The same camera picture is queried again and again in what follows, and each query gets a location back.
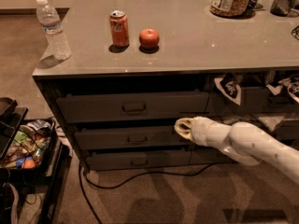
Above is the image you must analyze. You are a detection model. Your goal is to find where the black floor cable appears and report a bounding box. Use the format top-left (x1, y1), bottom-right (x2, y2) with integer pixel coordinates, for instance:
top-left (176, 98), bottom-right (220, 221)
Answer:
top-left (78, 161), bottom-right (219, 224)

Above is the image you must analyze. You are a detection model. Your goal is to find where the grey middle drawer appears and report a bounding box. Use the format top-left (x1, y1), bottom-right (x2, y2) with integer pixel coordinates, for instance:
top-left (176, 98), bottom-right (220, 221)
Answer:
top-left (75, 126), bottom-right (190, 150)

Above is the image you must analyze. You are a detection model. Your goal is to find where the black white snack bag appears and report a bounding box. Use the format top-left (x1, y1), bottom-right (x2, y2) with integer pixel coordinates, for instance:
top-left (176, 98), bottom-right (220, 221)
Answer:
top-left (214, 74), bottom-right (241, 105)

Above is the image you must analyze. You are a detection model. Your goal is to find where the grey drawer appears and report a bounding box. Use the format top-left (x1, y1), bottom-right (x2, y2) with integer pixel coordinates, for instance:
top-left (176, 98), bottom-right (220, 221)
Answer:
top-left (86, 149), bottom-right (191, 171)
top-left (75, 126), bottom-right (190, 150)
top-left (56, 91), bottom-right (209, 123)

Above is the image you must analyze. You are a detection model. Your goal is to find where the red apple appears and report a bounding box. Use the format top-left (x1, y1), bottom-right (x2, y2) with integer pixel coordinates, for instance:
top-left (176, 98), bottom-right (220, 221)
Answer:
top-left (139, 28), bottom-right (160, 49)

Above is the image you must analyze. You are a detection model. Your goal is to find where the grey top drawer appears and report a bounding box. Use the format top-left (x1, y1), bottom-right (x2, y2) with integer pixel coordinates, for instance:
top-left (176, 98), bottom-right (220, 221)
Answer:
top-left (56, 91), bottom-right (209, 123)

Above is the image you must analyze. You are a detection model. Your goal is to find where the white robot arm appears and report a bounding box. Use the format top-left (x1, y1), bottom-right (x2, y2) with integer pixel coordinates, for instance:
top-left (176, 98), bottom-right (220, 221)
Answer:
top-left (174, 117), bottom-right (299, 184)

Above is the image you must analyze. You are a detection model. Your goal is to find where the bin of snack packets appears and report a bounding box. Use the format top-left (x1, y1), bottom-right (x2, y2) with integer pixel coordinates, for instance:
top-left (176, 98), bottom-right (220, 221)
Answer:
top-left (0, 119), bottom-right (55, 170)

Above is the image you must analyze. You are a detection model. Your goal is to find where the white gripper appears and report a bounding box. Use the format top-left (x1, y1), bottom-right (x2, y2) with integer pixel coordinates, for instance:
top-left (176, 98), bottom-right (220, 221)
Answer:
top-left (174, 117), bottom-right (231, 147)

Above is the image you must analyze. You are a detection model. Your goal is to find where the metal drawer handle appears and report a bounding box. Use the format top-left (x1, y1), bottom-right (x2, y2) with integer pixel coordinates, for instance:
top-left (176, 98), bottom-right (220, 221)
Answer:
top-left (121, 103), bottom-right (147, 115)

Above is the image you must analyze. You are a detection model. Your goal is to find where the black tray stand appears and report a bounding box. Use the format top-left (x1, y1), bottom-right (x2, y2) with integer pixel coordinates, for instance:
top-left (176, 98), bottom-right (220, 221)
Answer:
top-left (0, 97), bottom-right (28, 160)

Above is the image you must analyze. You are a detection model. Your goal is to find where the clear plastic water bottle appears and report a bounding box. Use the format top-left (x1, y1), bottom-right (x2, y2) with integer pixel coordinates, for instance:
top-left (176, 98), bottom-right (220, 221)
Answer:
top-left (36, 0), bottom-right (71, 61)

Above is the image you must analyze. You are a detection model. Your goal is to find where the orange soda can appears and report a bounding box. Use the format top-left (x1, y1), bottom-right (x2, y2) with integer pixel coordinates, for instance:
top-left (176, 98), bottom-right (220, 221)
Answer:
top-left (109, 10), bottom-right (129, 48)

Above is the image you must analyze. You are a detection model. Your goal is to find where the grey bottom drawer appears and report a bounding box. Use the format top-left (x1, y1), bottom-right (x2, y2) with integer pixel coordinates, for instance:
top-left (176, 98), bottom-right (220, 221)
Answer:
top-left (86, 149), bottom-right (191, 171)

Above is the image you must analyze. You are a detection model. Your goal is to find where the grey counter cabinet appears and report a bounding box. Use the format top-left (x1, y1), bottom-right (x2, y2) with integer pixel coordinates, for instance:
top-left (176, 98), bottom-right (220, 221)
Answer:
top-left (33, 0), bottom-right (299, 169)

